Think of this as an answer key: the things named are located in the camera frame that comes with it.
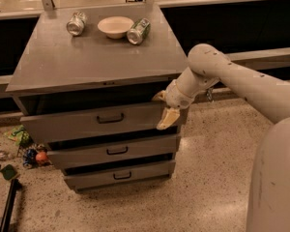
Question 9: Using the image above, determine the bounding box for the white bowl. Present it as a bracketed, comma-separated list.
[98, 16, 133, 39]

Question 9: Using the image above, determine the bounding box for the clear plastic bottle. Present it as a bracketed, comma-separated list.
[0, 151, 15, 161]

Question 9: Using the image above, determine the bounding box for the grey bottom drawer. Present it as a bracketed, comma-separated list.
[64, 159, 176, 191]

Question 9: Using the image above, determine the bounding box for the green sponge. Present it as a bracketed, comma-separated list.
[0, 164, 18, 181]

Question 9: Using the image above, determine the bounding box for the grey drawer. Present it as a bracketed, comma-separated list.
[20, 101, 189, 145]
[64, 159, 176, 191]
[47, 134, 181, 169]

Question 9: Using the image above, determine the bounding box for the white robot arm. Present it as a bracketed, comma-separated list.
[154, 43, 290, 232]

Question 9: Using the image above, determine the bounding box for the orange ball toy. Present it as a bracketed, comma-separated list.
[36, 152, 48, 165]

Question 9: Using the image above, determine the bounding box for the grey top drawer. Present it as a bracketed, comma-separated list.
[20, 101, 189, 145]

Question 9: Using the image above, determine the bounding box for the green soda can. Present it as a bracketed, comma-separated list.
[127, 18, 151, 45]

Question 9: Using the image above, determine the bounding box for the grey drawer cabinet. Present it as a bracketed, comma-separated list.
[7, 5, 187, 178]

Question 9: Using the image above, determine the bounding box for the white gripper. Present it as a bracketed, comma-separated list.
[152, 80, 194, 131]

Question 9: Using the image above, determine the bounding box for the grey middle drawer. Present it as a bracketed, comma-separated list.
[47, 134, 181, 169]

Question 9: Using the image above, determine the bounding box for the metal bracket on rail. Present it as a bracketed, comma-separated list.
[206, 87, 214, 102]

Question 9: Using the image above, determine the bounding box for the silver can on left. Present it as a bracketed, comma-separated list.
[66, 11, 87, 36]

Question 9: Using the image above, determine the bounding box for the black stand leg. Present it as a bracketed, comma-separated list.
[0, 179, 21, 232]

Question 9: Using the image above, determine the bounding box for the blue can on floor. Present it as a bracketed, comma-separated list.
[23, 149, 38, 169]

